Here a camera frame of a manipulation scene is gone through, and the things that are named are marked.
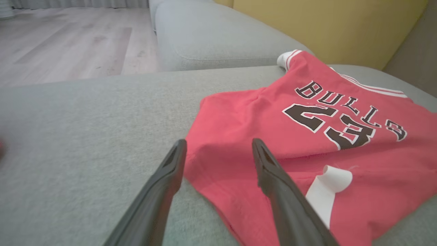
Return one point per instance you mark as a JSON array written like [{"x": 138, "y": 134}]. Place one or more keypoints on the large yellow sofa back cushion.
[{"x": 324, "y": 24}]

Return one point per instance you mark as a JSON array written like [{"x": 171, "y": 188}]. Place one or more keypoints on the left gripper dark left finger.
[{"x": 153, "y": 205}]

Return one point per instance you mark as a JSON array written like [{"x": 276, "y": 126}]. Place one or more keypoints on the grey pleated curtain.
[{"x": 68, "y": 2}]

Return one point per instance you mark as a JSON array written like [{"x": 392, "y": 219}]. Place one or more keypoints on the red Bulls basketball jersey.
[{"x": 239, "y": 119}]

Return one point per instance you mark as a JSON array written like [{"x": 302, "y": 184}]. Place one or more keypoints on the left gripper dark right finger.
[{"x": 290, "y": 212}]

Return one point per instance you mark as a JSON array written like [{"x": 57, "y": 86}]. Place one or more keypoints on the large grey sofa ottoman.
[{"x": 85, "y": 136}]

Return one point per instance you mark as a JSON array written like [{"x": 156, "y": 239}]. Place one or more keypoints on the grey sofa seat cushion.
[{"x": 211, "y": 30}]

